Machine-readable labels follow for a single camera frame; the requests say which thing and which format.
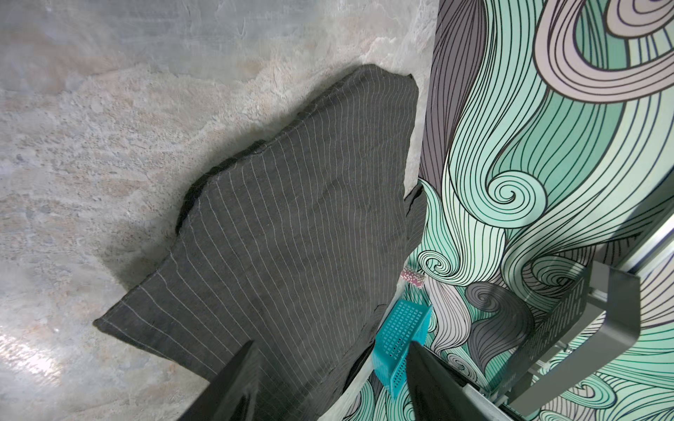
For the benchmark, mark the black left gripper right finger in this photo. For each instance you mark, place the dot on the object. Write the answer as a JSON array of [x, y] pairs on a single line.
[[435, 394]]

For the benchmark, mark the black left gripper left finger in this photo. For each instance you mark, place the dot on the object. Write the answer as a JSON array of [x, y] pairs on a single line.
[[232, 393]]

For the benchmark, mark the dark grey pinstripe shirt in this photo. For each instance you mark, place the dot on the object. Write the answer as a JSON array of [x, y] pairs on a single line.
[[295, 244]]

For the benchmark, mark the pink poker chip stack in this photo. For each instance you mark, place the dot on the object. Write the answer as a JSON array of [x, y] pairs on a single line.
[[413, 277]]

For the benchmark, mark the teal plastic basket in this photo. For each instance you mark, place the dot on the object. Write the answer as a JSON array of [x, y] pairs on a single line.
[[406, 323]]

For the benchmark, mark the black wall shelf tray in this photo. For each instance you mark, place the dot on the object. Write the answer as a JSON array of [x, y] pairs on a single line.
[[597, 321]]

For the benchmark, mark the aluminium wall rail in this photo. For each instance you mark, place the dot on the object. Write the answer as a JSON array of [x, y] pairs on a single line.
[[652, 247]]

